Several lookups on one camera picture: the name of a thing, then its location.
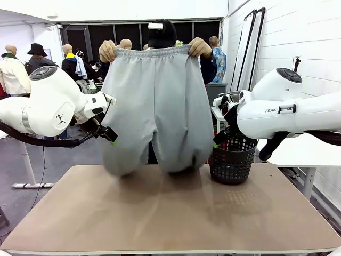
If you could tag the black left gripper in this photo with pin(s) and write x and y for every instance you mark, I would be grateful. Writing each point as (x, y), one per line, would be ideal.
(96, 124)

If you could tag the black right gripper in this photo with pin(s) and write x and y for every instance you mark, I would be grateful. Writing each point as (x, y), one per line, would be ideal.
(231, 114)

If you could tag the grey training pants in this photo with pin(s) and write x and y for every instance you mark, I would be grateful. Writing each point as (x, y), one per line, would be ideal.
(157, 106)

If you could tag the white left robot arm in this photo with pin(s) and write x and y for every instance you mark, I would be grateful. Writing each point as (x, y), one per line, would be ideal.
(50, 106)

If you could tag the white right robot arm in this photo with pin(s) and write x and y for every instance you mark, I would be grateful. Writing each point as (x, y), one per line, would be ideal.
(287, 112)

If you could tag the person's left forearm plaid sleeve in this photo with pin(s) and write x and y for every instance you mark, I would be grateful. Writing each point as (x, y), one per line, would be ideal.
(209, 69)

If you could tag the person's right hand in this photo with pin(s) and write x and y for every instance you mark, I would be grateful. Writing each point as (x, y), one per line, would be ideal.
(107, 52)

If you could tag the person's left hand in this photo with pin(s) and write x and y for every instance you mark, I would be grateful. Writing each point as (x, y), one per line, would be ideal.
(199, 48)

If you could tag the black perforated plastic basket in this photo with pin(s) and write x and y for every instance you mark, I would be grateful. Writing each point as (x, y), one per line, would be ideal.
(231, 162)

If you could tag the grey bin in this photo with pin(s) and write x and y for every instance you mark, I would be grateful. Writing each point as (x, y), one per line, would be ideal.
(216, 92)

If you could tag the masked person in black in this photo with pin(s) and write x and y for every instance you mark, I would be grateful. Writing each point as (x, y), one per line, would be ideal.
(95, 70)

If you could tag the mannequin in blue floral shirt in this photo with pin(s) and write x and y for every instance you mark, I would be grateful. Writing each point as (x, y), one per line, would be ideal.
(219, 64)

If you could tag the mannequin with yellow collar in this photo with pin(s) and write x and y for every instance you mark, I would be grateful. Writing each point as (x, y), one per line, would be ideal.
(70, 65)

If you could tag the white side table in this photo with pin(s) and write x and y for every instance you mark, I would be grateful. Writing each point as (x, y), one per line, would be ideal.
(306, 154)

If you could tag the black framed white panel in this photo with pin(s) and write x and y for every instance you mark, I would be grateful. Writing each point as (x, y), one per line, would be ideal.
(259, 40)
(243, 53)

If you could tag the white desk with leg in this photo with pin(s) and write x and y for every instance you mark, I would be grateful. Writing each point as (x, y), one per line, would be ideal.
(26, 165)

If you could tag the bare beige mannequin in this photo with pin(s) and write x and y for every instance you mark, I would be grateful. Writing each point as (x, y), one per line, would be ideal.
(125, 44)

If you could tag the mannequin in dark coat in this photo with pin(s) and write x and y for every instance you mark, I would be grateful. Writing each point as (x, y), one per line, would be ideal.
(37, 62)

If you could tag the green hat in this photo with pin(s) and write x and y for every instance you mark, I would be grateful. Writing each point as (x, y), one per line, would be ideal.
(179, 42)

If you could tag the black bucket hat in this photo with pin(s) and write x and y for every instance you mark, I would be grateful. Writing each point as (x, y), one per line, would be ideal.
(37, 50)

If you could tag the black cap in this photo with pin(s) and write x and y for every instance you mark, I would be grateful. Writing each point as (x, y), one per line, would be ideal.
(167, 34)

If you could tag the mannequin in cream jacket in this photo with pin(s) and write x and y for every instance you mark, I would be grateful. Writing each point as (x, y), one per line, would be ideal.
(13, 74)

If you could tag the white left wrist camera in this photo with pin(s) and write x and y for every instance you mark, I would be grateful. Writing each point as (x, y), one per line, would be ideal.
(109, 99)

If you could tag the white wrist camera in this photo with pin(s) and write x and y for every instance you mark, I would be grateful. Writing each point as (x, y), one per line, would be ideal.
(219, 100)
(109, 99)

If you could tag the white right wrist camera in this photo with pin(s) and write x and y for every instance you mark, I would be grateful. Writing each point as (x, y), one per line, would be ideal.
(219, 100)

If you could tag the black camera stand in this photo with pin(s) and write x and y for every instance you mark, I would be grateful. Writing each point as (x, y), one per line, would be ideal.
(296, 64)

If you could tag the white head-mounted camera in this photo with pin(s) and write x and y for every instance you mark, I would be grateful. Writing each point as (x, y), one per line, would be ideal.
(155, 26)

